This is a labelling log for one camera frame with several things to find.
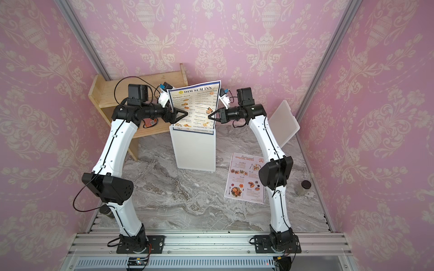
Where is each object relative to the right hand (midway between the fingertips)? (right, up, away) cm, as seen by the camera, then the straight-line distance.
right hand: (211, 117), depth 79 cm
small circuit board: (-31, -63, -7) cm, 70 cm away
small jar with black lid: (+45, -35, +3) cm, 56 cm away
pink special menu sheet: (+17, -34, +15) cm, 41 cm away
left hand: (-13, +3, -3) cm, 14 cm away
